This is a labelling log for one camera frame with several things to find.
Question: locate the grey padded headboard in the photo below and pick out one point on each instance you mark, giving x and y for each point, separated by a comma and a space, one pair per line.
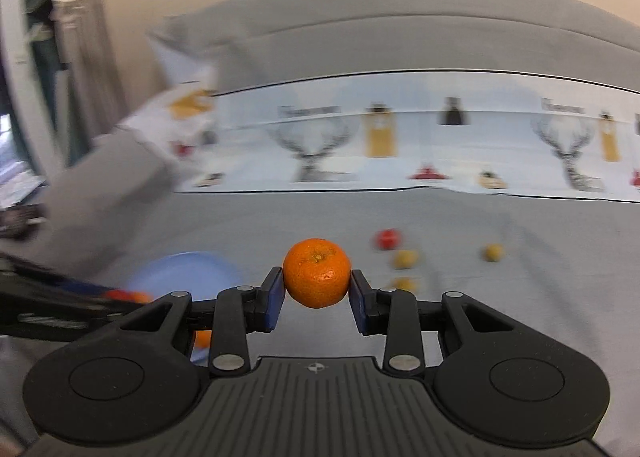
400, 12

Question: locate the deer print pillow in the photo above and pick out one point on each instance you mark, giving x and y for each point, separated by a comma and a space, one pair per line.
325, 97

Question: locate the lamp print white pillow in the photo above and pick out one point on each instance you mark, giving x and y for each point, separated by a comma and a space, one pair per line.
165, 112

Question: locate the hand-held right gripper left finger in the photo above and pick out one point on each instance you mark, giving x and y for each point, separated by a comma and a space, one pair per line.
272, 297

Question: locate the beige curtain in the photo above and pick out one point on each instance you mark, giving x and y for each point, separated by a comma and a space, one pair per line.
95, 62

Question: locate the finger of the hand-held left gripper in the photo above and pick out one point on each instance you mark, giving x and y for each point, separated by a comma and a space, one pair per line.
85, 288
75, 312

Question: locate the grey bed cover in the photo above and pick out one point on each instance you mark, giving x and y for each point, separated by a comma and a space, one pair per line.
300, 217

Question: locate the mandarin orange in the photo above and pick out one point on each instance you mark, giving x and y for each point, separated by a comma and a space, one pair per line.
202, 338
316, 272

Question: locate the brown longan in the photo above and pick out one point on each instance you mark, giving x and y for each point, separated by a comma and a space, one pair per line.
406, 258
492, 252
404, 283

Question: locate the white door frame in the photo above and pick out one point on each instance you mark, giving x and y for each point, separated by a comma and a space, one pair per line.
15, 87

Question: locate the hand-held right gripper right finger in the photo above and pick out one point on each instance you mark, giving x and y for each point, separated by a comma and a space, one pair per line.
360, 307

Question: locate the black smartphone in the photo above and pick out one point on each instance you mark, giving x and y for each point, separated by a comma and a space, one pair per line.
22, 222

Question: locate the blue plate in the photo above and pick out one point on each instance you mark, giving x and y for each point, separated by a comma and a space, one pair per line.
180, 277

